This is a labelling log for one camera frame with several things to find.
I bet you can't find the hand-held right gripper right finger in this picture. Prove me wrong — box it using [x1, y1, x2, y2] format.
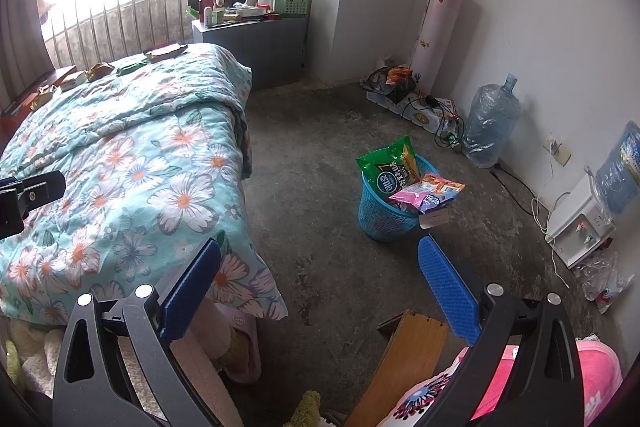
[414, 234, 586, 427]

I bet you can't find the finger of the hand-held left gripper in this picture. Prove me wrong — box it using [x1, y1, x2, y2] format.
[15, 171, 67, 212]

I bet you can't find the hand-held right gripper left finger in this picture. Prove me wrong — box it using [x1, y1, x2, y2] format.
[52, 238, 236, 427]

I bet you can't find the blue plastic basket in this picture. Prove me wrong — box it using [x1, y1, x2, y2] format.
[360, 154, 441, 242]

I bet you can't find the large green snack bag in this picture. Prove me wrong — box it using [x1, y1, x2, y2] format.
[356, 136, 421, 202]

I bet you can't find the cream fluffy rug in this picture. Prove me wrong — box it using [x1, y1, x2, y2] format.
[5, 297, 241, 427]

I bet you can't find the white card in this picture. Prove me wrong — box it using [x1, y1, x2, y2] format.
[419, 209, 451, 229]

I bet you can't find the pink slipper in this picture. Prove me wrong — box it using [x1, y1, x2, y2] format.
[220, 307, 263, 385]

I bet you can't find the wooden board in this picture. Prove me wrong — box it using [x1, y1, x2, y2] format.
[345, 309, 451, 427]

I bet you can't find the purple snack packet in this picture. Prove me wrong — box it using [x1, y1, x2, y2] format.
[420, 192, 448, 214]

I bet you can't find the floral blanket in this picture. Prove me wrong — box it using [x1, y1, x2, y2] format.
[0, 43, 290, 323]

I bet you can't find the pink snack packet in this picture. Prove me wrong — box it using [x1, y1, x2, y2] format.
[389, 189, 426, 208]

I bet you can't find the orange and yellow snack packet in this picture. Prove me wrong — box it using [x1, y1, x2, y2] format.
[417, 172, 466, 198]

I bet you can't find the brown packet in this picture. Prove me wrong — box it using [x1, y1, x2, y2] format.
[86, 62, 115, 82]

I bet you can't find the white water dispenser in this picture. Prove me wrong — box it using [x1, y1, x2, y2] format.
[545, 177, 617, 269]

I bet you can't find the clear plastic bag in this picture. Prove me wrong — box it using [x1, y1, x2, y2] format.
[575, 252, 633, 315]

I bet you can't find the small green packet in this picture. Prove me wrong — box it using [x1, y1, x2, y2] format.
[116, 59, 151, 75]

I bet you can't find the green plush toy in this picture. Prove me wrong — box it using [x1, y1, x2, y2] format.
[290, 389, 321, 427]

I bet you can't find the empty plastic-wrapped water jug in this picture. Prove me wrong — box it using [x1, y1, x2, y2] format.
[461, 73, 523, 168]

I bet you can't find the flat white cardboard box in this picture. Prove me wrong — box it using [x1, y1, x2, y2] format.
[366, 89, 460, 128]

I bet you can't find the tan cardboard packet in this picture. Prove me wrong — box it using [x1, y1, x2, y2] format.
[142, 43, 188, 62]

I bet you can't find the window railing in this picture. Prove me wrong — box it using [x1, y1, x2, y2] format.
[42, 0, 248, 65]

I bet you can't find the black bag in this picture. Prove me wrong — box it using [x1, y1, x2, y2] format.
[365, 69, 418, 104]

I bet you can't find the labelled blue water jug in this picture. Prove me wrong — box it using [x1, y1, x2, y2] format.
[594, 121, 640, 215]

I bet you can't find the grey cabinet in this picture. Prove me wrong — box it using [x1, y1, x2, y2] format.
[192, 16, 307, 92]

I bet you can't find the rolled printed wallpaper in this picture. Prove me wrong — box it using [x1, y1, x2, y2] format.
[410, 0, 466, 95]

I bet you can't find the pile of small boxes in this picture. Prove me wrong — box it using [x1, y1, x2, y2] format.
[210, 4, 281, 25]

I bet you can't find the green storage basket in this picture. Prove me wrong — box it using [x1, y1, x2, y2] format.
[272, 0, 310, 15]

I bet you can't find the white cable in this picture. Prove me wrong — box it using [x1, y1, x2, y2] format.
[530, 147, 573, 290]

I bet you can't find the black cable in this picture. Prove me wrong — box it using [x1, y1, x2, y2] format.
[490, 164, 535, 215]

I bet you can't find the wall socket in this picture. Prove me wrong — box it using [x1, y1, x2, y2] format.
[544, 134, 572, 166]

